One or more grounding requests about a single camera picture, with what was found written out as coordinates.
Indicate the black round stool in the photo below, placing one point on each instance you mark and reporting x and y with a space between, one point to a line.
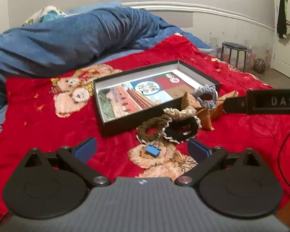
233 46

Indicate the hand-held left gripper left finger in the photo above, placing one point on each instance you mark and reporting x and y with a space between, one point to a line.
84 149

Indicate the grey-blue scrunchie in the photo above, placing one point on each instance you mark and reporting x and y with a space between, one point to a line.
197 92

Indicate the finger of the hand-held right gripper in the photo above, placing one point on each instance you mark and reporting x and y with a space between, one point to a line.
235 105

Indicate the printed picture card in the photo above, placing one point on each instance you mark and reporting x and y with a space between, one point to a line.
140 94

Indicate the white wall moulding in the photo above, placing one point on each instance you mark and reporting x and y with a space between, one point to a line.
207 9

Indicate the white door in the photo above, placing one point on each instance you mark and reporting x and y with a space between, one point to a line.
284 55

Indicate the beige scrunchie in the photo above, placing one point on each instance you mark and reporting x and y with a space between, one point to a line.
176 112

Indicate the black shallow box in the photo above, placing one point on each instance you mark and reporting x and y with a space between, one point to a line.
104 123

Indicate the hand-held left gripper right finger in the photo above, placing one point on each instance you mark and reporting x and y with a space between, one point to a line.
198 149

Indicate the black lace-trimmed scrunchie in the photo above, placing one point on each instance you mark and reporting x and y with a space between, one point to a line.
194 125

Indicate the brown ball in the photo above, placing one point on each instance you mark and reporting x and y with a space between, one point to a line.
259 65

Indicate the blue duvet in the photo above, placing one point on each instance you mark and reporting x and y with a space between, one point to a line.
75 38

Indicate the blue toy brick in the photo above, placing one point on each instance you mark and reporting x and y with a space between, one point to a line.
153 150

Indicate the red bear-print blanket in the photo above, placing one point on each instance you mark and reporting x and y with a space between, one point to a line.
50 130

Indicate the olive lace-trimmed scrunchie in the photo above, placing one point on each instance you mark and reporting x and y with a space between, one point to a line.
157 120

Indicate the cartoon-print pillow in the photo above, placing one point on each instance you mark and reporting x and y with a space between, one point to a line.
47 13

